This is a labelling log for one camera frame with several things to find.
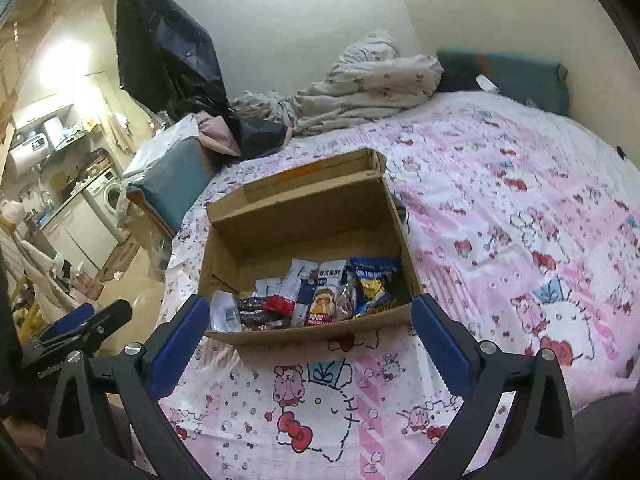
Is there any black crumpled cloth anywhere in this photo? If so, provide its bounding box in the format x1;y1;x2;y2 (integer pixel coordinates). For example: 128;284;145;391
235;115;293;158

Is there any white water heater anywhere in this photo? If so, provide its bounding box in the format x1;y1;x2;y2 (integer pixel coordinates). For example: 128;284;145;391
7;132;56;173

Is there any dark folded clothing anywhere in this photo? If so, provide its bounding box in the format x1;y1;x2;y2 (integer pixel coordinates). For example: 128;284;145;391
437;67;483;95

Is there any white labelled snack packet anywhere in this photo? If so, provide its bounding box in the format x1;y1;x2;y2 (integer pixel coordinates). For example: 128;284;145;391
286;258;321;301

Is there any brown cardboard box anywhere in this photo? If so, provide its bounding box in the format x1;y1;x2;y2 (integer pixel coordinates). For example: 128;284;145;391
197;147;423;346

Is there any white bread snack packet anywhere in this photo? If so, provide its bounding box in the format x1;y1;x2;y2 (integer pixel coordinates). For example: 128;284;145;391
304;261;348;328

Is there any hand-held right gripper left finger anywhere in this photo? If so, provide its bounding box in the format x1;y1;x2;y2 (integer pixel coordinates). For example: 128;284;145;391
42;295;213;480

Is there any clear small snack packet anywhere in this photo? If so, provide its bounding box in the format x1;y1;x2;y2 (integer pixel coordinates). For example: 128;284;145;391
210;290;242;333

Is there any white washing machine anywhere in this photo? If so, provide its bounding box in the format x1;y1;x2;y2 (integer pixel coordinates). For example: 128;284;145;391
84;167;128;233

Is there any teal padded bed board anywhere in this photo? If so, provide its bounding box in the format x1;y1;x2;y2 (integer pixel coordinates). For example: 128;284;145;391
437;49;570;116
125;137;216;236

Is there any crumpled floral duvet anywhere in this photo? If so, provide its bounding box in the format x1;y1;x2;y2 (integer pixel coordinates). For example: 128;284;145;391
232;30;443;136

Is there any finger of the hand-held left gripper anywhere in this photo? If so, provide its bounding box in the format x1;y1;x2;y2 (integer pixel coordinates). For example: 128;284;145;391
37;302;97;341
22;299;133;361

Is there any person's left hand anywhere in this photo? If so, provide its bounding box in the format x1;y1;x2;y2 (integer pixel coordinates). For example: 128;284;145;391
4;417;47;463

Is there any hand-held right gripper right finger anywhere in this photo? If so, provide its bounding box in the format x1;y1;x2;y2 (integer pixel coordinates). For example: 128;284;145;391
410;292;576;480

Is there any dark red meat snack packet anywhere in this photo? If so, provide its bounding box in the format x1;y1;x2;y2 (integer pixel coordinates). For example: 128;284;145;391
236;297;275;330

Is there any white kitchen cabinet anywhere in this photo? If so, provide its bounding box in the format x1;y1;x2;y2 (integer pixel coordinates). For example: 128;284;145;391
40;192;118;273

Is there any black hanging garment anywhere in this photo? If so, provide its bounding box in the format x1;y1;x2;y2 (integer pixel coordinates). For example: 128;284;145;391
116;0;228;116

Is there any pink cloth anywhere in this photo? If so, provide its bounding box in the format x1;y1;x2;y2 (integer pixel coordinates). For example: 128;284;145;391
194;110;241;156

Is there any white plastic sheet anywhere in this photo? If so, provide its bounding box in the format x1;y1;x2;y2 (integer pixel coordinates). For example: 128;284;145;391
122;114;201;178

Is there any blue yellow snack packet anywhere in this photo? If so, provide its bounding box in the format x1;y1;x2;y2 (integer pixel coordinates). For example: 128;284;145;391
348;256;404;319

